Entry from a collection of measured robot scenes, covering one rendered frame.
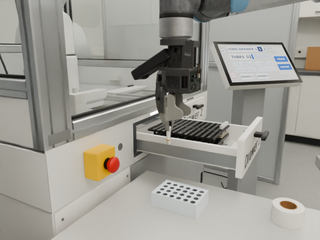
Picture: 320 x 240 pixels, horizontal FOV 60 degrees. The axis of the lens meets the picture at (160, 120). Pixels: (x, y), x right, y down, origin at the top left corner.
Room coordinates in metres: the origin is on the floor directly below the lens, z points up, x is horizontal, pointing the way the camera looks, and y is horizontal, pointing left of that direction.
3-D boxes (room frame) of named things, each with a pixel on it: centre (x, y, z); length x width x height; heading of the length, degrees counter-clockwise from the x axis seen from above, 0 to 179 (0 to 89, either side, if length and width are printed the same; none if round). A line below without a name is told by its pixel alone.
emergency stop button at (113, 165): (0.64, 0.12, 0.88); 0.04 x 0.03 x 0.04; 152
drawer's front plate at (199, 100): (1.23, -0.14, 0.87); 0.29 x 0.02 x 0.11; 152
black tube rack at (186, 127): (0.89, -0.10, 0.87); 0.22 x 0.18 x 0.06; 62
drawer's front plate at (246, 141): (0.80, -0.28, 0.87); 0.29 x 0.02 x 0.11; 152
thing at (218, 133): (0.85, -0.19, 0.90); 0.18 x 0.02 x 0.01; 152
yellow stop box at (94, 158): (0.65, 0.15, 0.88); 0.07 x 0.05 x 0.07; 152
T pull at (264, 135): (0.79, -0.30, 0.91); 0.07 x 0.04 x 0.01; 152
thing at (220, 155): (0.90, -0.09, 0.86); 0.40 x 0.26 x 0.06; 62
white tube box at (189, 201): (0.65, -0.05, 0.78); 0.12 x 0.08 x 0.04; 60
